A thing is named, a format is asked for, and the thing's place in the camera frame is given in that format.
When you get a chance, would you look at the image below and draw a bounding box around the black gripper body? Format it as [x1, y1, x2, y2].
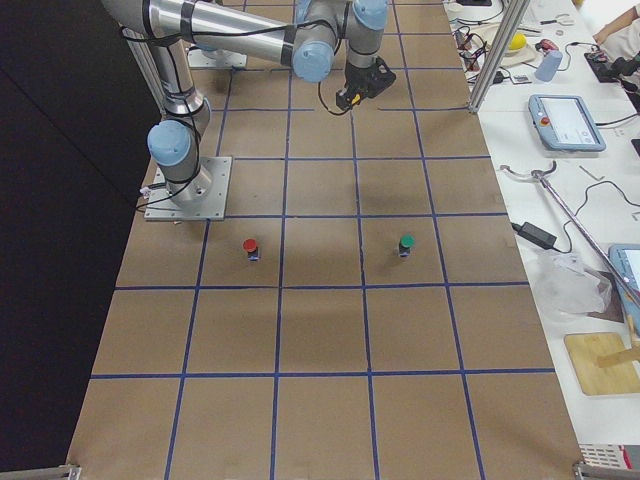
[345, 56, 396, 98]

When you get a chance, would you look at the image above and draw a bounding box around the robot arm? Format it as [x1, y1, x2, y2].
[103, 1, 396, 208]

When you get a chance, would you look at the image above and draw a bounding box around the green push button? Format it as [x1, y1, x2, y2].
[398, 234, 415, 258]

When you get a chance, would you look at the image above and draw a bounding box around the red push button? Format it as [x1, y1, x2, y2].
[242, 238, 260, 262]

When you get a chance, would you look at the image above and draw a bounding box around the yellow lemon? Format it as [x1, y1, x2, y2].
[507, 32, 527, 55]

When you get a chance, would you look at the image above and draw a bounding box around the translucent blue cup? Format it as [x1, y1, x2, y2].
[534, 50, 563, 83]

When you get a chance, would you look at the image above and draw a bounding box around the metal reacher stick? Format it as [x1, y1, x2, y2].
[499, 160, 639, 306]

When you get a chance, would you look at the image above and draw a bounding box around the blue teach pendant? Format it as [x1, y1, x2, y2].
[528, 94, 606, 153]
[608, 244, 639, 338]

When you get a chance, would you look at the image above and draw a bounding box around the black power adapter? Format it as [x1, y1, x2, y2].
[511, 222, 557, 250]

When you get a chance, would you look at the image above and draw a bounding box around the clear plastic bag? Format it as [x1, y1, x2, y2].
[525, 251, 612, 320]

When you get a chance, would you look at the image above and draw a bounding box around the wooden cutting board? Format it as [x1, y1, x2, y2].
[564, 332, 639, 396]

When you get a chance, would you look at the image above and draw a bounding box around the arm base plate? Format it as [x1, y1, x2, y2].
[143, 156, 233, 222]
[187, 46, 247, 70]

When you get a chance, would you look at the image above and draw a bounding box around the aluminium frame post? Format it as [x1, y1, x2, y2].
[468, 0, 530, 114]

